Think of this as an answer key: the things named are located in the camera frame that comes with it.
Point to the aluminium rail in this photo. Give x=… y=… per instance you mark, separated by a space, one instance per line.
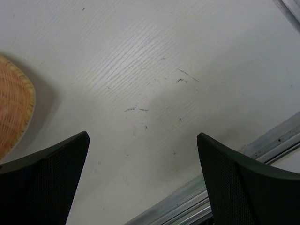
x=190 y=204
x=291 y=10

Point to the right aluminium rail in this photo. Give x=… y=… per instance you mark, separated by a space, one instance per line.
x=291 y=10

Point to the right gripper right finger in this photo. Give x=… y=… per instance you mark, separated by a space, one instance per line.
x=244 y=191

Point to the woven triangular fruit basket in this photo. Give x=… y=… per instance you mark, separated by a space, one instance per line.
x=17 y=103

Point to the front aluminium rail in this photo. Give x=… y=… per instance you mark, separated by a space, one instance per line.
x=190 y=204

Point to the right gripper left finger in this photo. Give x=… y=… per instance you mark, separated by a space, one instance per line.
x=39 y=189

